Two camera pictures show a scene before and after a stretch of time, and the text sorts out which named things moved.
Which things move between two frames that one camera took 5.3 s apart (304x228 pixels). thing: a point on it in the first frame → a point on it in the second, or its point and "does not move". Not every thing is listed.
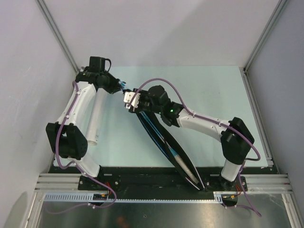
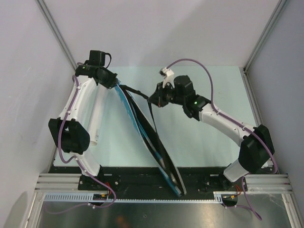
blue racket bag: x=172 y=147 → x=140 y=108
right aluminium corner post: x=280 y=4 does not move
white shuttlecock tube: x=98 y=115 does not move
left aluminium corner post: x=58 y=33 does not move
